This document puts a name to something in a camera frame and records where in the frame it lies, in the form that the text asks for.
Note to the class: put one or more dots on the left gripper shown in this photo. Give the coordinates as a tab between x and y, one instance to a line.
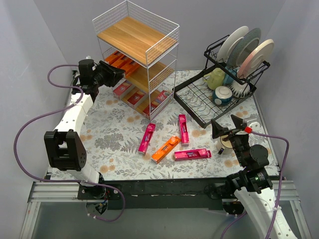
105	73

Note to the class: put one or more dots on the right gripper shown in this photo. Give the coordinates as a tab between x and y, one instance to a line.
231	134

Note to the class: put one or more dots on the orange toothpaste box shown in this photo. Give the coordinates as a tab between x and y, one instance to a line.
120	62
113	57
166	148
129	68

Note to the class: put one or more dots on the red 3D toothpaste box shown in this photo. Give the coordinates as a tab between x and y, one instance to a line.
123	89
156	102

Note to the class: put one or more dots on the pink toothpaste box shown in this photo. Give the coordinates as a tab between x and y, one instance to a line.
146	138
183	130
192	154

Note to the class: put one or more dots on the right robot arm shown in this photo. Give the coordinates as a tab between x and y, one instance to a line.
252	186

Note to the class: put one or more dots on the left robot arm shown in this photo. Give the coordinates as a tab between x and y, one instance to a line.
64	147

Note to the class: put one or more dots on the cream mug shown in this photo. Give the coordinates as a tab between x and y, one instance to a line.
224	147

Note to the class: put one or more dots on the teal spotted bowl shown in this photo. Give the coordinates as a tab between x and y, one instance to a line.
222	96

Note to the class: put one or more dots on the white ribbed bowl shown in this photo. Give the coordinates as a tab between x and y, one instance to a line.
238	90

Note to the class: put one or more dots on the black dish rack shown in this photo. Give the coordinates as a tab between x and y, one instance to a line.
195	96

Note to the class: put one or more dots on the light blue cup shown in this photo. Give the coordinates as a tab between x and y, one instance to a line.
228	79

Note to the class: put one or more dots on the yellow-green mug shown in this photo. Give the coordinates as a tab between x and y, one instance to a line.
215	78

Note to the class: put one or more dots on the floral table mat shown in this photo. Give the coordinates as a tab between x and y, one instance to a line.
112	132

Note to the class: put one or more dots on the pink and cream plate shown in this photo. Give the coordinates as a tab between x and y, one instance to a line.
256	57

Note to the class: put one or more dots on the white plate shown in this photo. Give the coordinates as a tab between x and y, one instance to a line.
230	43

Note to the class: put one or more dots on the grey speckled plate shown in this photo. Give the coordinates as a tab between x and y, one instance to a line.
244	48

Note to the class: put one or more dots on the white wire wooden shelf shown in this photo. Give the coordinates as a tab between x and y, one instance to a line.
147	38

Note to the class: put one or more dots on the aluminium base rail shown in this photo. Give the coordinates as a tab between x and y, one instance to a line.
140	209

